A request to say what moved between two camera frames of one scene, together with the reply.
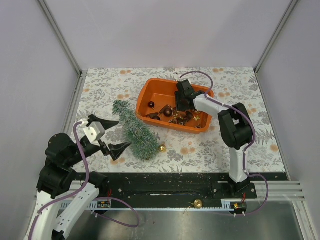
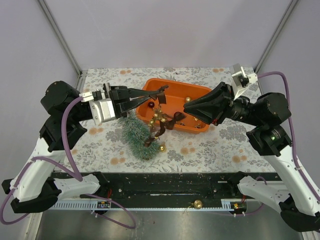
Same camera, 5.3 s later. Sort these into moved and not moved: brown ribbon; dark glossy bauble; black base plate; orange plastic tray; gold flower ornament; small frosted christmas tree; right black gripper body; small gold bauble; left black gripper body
Moved: brown ribbon; right black gripper body; left black gripper body
Not moved: gold flower ornament; black base plate; small frosted christmas tree; small gold bauble; dark glossy bauble; orange plastic tray
